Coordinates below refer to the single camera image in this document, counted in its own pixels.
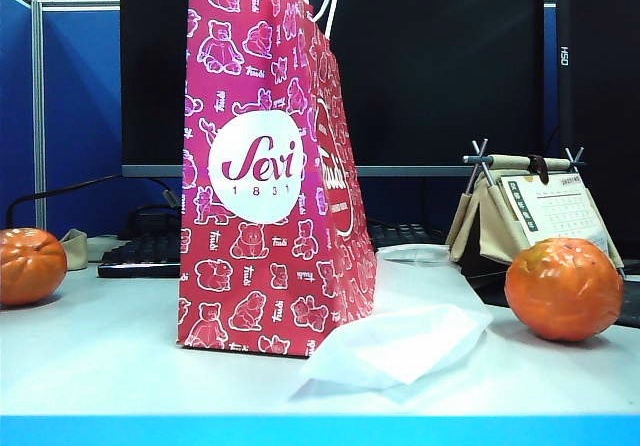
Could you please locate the beige fabric wrist rest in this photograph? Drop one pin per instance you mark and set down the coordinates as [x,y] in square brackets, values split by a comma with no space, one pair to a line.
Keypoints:
[75,248]

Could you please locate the glossy orange fruit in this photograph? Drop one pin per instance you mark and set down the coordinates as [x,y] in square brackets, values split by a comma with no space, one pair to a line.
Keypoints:
[30,266]
[565,291]

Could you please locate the black HSD monitor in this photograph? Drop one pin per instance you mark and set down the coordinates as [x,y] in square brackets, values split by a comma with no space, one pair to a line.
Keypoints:
[600,116]

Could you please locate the black computer keyboard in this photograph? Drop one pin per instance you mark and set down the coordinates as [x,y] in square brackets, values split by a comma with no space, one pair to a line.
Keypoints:
[140,261]

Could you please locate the red Trudi paper bag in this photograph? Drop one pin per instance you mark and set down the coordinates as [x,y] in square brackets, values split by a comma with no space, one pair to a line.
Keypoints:
[260,276]

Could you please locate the beige desk calendar stand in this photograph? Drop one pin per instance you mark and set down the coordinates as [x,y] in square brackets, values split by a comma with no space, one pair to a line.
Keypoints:
[500,216]

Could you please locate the blue office partition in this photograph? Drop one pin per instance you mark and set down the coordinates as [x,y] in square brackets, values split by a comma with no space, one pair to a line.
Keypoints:
[550,66]
[80,116]

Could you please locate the large black monitor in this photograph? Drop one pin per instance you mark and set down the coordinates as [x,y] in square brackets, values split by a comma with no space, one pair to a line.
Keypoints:
[440,66]

